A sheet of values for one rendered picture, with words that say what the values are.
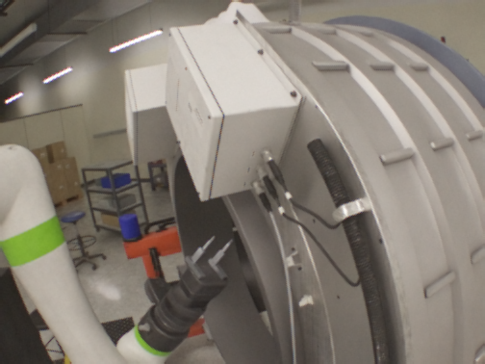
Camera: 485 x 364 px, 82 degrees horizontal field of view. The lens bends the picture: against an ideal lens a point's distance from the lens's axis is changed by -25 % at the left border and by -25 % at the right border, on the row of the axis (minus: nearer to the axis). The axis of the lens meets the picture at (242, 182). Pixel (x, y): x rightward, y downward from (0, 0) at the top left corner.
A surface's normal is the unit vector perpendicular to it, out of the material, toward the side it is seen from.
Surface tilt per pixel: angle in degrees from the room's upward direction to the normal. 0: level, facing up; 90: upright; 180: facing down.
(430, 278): 66
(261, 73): 42
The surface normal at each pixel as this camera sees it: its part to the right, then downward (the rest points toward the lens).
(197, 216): 0.41, 0.43
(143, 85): 0.24, -0.41
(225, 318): 0.14, -0.62
